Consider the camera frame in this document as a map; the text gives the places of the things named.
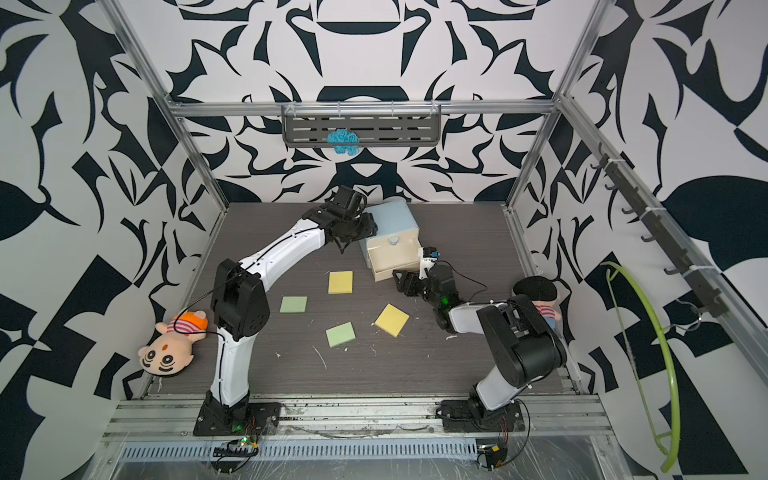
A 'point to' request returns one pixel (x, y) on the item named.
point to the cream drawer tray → (390, 254)
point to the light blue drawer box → (390, 216)
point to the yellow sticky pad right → (392, 320)
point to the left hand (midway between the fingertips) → (373, 223)
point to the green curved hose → (669, 359)
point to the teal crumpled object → (344, 135)
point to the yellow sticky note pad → (340, 282)
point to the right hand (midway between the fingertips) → (402, 268)
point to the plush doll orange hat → (172, 350)
